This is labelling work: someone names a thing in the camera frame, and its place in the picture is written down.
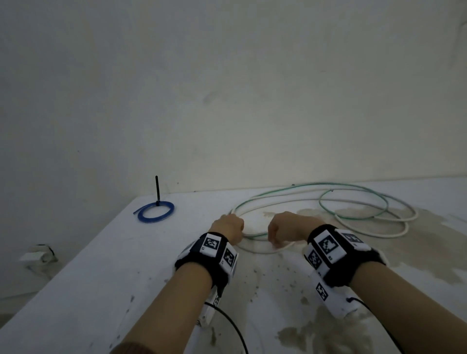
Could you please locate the person's right hand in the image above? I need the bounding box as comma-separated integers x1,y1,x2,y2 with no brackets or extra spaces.
267,211,326,250

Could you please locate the person's left hand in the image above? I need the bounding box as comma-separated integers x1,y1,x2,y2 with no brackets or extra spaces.
208,213,245,245

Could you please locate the green cable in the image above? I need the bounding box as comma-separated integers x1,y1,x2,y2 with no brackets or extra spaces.
233,182,389,240

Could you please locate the blue cable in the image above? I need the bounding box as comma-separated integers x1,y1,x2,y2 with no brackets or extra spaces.
133,201,175,224

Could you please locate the white cable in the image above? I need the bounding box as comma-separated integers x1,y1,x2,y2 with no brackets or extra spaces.
229,188,419,255

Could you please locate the person's left forearm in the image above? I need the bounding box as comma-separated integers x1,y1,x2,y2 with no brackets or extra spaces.
109,261,213,354

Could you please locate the person's right forearm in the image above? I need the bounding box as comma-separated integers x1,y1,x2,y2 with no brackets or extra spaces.
350,262,467,354

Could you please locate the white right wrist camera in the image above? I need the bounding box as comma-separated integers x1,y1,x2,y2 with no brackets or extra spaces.
310,269,362,319

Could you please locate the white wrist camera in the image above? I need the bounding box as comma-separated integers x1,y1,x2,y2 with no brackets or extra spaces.
310,269,362,319
197,284,223,327

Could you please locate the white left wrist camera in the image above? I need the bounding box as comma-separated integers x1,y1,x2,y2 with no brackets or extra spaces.
197,284,223,327

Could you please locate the black right camera cord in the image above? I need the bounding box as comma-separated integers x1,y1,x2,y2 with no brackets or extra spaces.
346,297,406,354

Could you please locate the white socket with black cord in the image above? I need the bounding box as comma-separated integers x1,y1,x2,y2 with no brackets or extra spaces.
20,244,59,270

